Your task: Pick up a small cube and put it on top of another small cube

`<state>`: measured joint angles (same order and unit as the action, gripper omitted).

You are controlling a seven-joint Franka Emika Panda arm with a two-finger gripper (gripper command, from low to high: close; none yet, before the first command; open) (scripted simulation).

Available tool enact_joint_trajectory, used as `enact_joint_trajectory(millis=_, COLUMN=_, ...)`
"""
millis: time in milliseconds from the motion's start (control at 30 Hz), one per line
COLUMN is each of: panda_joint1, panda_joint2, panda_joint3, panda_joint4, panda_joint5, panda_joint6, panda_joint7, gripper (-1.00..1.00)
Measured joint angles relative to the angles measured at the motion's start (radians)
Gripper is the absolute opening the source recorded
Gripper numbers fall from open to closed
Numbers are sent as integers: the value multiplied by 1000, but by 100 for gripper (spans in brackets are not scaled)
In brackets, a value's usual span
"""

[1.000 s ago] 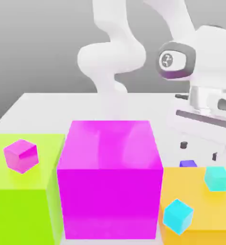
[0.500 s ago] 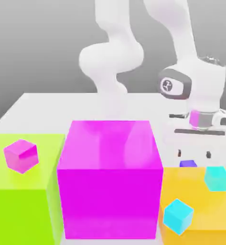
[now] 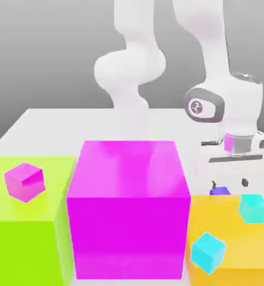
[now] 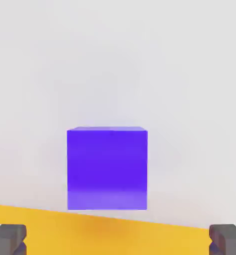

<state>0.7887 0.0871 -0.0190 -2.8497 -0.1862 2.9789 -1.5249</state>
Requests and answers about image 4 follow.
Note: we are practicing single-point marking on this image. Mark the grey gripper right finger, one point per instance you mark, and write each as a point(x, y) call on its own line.
point(228, 240)

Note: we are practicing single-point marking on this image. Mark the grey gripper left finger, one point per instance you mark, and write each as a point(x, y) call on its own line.
point(7, 240)

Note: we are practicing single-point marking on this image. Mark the small purple cube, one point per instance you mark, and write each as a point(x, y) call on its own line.
point(107, 169)

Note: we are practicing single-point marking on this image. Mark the large yellow box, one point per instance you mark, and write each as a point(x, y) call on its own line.
point(113, 237)

